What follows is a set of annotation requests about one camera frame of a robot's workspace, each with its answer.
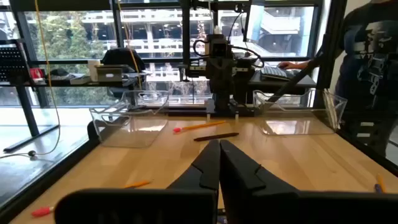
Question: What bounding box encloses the computer keyboard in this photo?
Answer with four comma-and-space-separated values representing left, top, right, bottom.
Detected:
259, 65, 296, 82

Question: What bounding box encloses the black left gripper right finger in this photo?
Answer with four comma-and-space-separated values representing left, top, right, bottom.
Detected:
219, 139, 300, 224

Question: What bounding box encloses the white cup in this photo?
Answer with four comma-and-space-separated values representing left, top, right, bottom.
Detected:
87, 59, 102, 82

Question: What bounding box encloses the black desk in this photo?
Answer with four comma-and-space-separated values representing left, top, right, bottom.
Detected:
247, 70, 317, 105

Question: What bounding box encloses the yellow pencil pink eraser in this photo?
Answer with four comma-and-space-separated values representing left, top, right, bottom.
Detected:
172, 119, 227, 134
30, 179, 153, 218
375, 173, 388, 194

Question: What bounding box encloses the grey box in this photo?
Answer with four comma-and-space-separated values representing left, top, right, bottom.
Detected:
95, 65, 124, 83

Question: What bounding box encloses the black pegboard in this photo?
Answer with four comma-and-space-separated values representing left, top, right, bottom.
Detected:
0, 39, 30, 85

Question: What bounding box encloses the black pen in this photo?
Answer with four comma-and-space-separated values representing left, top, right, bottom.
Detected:
193, 132, 240, 142

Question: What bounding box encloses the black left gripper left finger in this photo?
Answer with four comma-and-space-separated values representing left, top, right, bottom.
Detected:
167, 139, 221, 191

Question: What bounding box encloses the clear plastic bin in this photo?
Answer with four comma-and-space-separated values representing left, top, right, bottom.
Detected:
252, 88, 348, 136
89, 90, 171, 149

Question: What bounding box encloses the yellow hanging cable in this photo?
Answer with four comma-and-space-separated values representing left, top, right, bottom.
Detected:
117, 0, 143, 91
0, 0, 62, 160

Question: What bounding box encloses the computer monitor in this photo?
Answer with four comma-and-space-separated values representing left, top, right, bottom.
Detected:
244, 0, 265, 44

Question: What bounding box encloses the person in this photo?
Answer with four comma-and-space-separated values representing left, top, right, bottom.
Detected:
277, 0, 398, 156

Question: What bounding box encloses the red box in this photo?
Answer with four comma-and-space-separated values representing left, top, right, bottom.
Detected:
29, 68, 45, 80

